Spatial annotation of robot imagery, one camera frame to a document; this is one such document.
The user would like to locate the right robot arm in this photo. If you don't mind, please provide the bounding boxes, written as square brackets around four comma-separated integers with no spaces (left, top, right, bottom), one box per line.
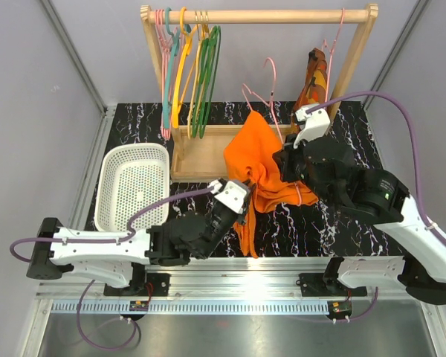
[272,135,446,306]

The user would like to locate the teal hanger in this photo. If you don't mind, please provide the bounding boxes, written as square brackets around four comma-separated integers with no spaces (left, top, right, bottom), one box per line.
[162,7,181,131]

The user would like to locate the pink hanger holding camouflage trousers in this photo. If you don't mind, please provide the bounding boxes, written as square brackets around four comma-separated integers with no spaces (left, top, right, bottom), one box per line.
[321,7,346,102]

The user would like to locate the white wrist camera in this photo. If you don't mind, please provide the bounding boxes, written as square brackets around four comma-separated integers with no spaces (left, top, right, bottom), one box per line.
[293,103,331,149]
[207,178,251,215]

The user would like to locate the camouflage orange trousers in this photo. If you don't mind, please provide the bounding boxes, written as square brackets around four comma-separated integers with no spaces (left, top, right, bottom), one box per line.
[291,48,328,134]

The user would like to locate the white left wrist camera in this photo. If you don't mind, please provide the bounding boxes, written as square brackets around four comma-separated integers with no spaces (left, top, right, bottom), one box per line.
[207,178,251,215]

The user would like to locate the green hanger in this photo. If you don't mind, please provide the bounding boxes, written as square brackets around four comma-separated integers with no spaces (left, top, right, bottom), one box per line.
[190,37,210,138]
[198,25,222,138]

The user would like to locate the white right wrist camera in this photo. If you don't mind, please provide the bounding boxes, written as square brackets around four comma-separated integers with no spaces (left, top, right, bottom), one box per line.
[293,103,331,149]

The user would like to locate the aluminium mounting rail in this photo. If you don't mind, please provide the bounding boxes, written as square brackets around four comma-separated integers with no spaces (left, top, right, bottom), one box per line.
[35,257,410,315]

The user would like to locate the thick yellow hanger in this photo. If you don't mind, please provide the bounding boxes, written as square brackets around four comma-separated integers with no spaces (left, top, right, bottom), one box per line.
[171,7,194,129]

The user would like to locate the pink wire hanger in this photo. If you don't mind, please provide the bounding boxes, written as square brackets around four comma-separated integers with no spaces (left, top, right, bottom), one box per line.
[242,57,303,206]

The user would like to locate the pink wire hangers at left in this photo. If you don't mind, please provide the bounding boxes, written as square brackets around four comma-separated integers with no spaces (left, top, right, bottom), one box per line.
[155,9,175,141]

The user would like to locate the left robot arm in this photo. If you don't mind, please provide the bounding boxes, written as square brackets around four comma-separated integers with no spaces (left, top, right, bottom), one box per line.
[26,179,253,295]

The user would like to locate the wooden clothes rack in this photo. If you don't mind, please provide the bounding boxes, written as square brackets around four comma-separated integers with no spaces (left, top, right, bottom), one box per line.
[140,3,379,183]

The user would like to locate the white perforated plastic basket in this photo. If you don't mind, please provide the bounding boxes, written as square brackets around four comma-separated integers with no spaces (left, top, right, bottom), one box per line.
[94,143,170,232]

